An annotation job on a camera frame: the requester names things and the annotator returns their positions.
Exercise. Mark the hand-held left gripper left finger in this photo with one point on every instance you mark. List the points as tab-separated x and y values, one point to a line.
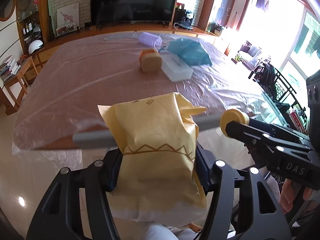
113	170

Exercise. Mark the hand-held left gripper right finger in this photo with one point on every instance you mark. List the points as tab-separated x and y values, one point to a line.
201	170

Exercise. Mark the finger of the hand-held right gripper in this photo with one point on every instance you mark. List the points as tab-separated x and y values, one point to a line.
280	131
250	133

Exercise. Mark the grey rod with yellow disc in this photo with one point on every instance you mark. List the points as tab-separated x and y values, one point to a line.
92	137

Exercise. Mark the yellow paper bag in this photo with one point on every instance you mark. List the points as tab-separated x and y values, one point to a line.
155	135

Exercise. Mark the person's right hand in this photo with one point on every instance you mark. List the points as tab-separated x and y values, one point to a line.
287	197

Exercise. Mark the row of upright books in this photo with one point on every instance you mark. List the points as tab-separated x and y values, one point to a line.
297	117

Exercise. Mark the dark wooden lattice chair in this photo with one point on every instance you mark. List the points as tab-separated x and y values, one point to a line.
287	90

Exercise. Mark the black jacket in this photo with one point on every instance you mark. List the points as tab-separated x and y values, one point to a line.
267	77

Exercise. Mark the potted plant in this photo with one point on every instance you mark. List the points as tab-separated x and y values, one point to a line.
237	59

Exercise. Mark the person's white trouser leg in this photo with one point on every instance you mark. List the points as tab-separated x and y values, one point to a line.
160	233

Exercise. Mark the dark sofa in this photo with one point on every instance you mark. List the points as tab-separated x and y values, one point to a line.
250	51

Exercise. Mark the clear plastic table cover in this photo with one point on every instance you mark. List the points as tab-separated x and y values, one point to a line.
87	80

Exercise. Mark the white plastic box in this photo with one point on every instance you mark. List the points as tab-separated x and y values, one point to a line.
176	68

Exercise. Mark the wooden side table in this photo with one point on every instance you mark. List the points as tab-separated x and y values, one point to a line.
15	90

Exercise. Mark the hanging purple garment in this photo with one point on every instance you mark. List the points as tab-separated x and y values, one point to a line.
262	1

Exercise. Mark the black coffee machine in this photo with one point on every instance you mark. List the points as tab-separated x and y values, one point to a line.
186	17

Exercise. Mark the purple hair roller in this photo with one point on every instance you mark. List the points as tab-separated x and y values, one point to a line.
148	39

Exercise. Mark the tall wooden glass-door cabinet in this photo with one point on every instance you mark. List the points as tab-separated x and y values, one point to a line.
225	0

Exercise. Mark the white helmet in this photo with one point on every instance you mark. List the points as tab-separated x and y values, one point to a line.
35	46

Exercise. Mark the stack of books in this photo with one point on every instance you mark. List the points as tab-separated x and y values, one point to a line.
8	67

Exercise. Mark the red box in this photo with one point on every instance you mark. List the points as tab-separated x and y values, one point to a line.
179	5

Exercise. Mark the red flower painting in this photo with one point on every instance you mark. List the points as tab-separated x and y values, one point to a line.
65	29

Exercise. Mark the animal painting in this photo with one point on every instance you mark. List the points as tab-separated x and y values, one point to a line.
67	16

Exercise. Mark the wooden display shelf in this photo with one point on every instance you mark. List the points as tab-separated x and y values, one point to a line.
43	17

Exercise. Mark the flat screen television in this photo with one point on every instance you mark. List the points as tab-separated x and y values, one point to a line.
135	2

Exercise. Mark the round decorative plate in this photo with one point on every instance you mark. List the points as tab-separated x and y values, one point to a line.
23	0

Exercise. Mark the round wooden wall frame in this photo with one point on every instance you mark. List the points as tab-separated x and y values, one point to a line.
11	15

